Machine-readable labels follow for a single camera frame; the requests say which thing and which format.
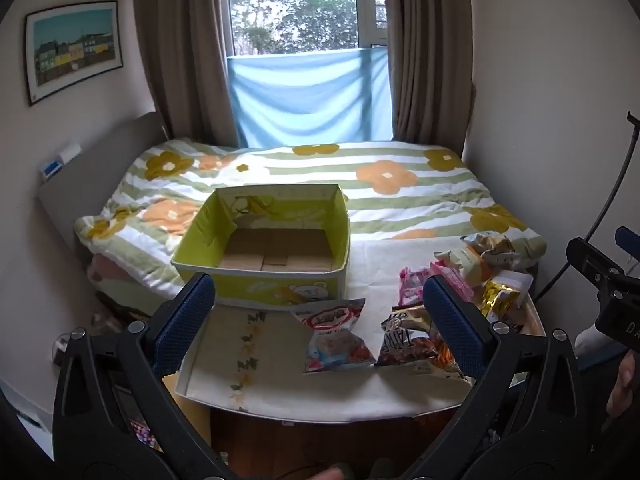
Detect white red snack packet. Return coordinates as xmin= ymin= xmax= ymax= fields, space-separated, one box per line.
xmin=291 ymin=297 xmax=377 ymax=375

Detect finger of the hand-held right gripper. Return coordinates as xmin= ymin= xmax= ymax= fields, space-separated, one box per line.
xmin=615 ymin=226 xmax=640 ymax=262
xmin=566 ymin=236 xmax=628 ymax=283

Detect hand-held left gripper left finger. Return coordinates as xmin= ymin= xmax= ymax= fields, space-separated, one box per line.
xmin=52 ymin=272 xmax=236 ymax=480

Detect person's left hand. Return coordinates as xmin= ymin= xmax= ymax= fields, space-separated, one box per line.
xmin=305 ymin=466 xmax=352 ymax=480

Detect pile of snack packets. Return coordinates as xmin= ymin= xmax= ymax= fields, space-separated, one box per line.
xmin=432 ymin=230 xmax=536 ymax=333

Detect white tablecloth with floral stripe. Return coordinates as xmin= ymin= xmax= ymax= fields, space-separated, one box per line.
xmin=177 ymin=237 xmax=546 ymax=418

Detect pink snack packet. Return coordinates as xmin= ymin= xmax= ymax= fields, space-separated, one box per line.
xmin=397 ymin=265 xmax=473 ymax=311

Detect person's right hand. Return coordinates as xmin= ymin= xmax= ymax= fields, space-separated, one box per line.
xmin=606 ymin=345 xmax=640 ymax=417

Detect window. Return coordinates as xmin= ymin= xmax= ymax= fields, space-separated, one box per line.
xmin=225 ymin=0 xmax=391 ymax=56

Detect white cloth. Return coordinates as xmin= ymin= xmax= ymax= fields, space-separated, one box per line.
xmin=574 ymin=324 xmax=617 ymax=361

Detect pink pillow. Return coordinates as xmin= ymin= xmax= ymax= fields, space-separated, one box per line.
xmin=87 ymin=255 xmax=131 ymax=281

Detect black curved cable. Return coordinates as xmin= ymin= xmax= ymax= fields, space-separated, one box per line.
xmin=535 ymin=112 xmax=640 ymax=301

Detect grey headboard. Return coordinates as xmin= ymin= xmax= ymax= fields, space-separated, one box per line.
xmin=37 ymin=110 xmax=171 ymax=261

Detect green cardboard storage box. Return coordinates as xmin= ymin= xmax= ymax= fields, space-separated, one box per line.
xmin=171 ymin=184 xmax=351 ymax=311

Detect framed landscape picture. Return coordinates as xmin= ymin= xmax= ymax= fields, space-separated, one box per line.
xmin=24 ymin=0 xmax=125 ymax=107

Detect striped floral blanket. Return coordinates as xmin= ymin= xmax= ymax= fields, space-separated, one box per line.
xmin=75 ymin=137 xmax=548 ymax=301

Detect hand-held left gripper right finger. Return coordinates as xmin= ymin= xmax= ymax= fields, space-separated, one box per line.
xmin=400 ymin=275 xmax=588 ymax=480

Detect white and blue lint roller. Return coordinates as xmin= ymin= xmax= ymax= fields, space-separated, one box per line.
xmin=40 ymin=142 xmax=82 ymax=181

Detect brown snack packet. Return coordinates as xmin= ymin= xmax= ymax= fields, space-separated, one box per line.
xmin=375 ymin=305 xmax=473 ymax=386

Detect light blue cloth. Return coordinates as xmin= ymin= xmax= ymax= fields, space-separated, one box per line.
xmin=227 ymin=46 xmax=393 ymax=150

